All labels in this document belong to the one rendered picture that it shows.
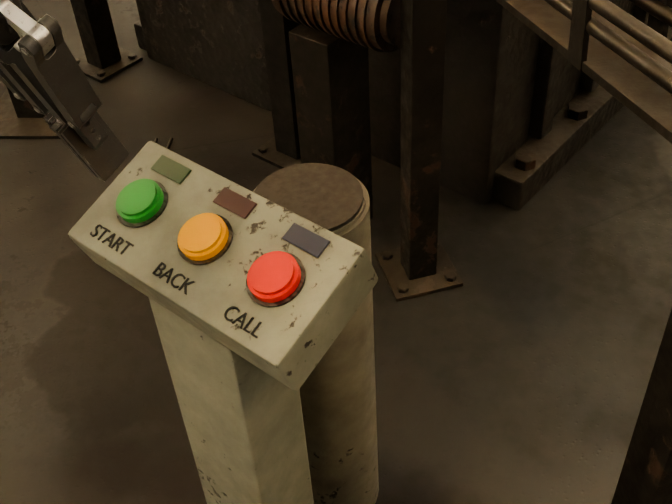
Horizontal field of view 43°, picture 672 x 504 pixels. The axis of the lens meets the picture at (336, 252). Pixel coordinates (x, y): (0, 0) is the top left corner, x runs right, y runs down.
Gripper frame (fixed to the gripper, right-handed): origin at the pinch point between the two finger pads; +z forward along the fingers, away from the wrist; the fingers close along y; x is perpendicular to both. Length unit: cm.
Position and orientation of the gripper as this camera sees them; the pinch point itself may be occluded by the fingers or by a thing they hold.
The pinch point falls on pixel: (88, 137)
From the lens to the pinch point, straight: 66.7
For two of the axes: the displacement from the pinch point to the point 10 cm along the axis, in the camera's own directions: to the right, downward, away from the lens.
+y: -7.7, -4.1, 4.9
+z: 2.7, 5.0, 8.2
